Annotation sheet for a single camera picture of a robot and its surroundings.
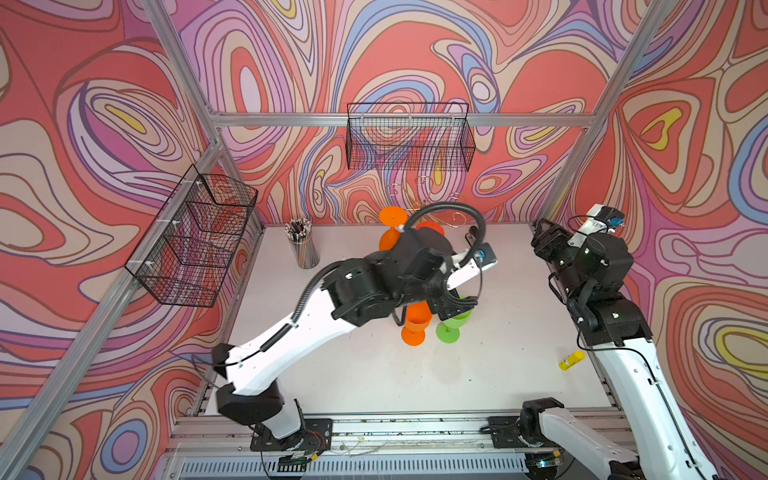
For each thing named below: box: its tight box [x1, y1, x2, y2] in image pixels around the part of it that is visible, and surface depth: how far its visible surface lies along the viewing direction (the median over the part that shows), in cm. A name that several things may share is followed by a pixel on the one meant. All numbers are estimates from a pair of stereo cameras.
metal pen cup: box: [284, 218, 320, 270], surface depth 98 cm
